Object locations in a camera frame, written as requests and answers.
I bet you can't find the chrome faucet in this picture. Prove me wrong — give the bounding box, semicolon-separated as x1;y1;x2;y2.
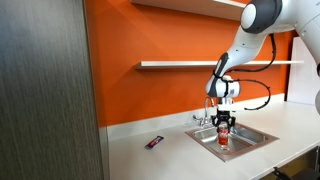
192;96;222;130

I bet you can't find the white wall panel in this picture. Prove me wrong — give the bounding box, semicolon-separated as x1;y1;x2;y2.
286;36;320;107

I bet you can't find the white countertop backsplash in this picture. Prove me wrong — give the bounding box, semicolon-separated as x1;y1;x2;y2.
106;93;286;142

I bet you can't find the dark wood cabinet panel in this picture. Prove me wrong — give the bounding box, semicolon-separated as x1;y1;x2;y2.
0;0;105;180

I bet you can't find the black chair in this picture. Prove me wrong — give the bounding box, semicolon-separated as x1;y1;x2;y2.
271;159;320;180

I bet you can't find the stainless steel sink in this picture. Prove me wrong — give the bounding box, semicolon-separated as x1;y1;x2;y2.
184;119;280;163

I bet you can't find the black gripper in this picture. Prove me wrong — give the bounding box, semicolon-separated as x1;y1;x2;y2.
211;108;237;135

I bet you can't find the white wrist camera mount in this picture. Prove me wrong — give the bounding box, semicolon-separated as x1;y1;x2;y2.
217;101;236;112

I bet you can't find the dark snack bar wrapper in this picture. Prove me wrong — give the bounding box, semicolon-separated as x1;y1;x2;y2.
144;135;165;150

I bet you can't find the red soda can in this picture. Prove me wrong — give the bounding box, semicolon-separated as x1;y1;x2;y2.
217;123;230;147

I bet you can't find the white wall shelf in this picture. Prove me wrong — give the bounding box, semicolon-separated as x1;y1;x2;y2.
134;60;305;71
130;0;248;22

